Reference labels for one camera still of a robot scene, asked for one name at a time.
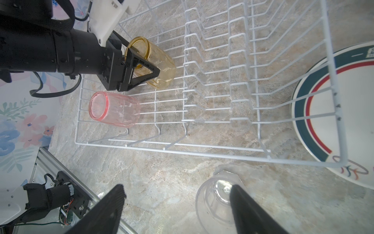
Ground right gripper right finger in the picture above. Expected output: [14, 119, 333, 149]
[229, 185, 288, 234]

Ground aluminium front rail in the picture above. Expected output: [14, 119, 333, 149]
[1, 147, 136, 234]

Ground yellow glass cup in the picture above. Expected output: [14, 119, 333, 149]
[125, 37, 176, 90]

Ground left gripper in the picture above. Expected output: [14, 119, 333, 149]
[97, 39, 160, 92]

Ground pink glass cup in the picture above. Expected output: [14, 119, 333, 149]
[88, 91, 141, 128]

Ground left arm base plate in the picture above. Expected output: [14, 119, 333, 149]
[56, 171, 91, 218]

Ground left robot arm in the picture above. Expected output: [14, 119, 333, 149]
[1, 1, 160, 92]

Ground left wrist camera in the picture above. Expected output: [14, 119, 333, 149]
[88, 0, 140, 47]

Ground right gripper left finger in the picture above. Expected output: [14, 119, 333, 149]
[66, 184, 126, 234]

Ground clear glass cup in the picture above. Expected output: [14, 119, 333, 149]
[195, 171, 245, 234]

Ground white wire dish rack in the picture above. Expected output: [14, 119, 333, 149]
[75, 1, 348, 168]

